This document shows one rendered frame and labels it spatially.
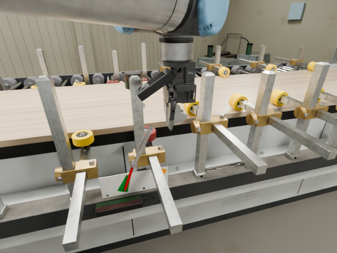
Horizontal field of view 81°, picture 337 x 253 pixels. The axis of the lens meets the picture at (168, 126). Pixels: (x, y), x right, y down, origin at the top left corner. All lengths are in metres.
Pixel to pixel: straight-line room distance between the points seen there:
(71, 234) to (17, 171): 0.57
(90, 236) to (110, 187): 0.61
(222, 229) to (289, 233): 0.45
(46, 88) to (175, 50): 0.37
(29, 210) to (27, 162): 0.23
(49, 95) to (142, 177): 0.43
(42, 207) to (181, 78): 0.68
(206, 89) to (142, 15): 0.48
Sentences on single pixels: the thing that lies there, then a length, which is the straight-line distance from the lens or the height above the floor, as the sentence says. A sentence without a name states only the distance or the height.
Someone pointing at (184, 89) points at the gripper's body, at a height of 1.13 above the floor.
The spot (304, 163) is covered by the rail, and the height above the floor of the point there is 0.68.
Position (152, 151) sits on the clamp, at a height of 0.87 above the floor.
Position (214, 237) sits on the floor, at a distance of 1.59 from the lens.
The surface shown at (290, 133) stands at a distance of 0.84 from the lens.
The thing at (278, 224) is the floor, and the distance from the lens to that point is 1.80.
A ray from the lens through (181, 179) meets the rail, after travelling 0.88.
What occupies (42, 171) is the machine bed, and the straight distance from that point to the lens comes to 1.07.
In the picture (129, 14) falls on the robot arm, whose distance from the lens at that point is 0.26.
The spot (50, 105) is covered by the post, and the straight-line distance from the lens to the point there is 0.66.
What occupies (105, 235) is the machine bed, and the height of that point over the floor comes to 0.18.
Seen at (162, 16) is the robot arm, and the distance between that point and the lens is 0.29.
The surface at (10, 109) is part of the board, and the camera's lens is 1.32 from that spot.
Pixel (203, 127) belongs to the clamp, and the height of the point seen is 0.95.
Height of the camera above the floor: 1.29
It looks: 27 degrees down
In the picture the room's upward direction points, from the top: straight up
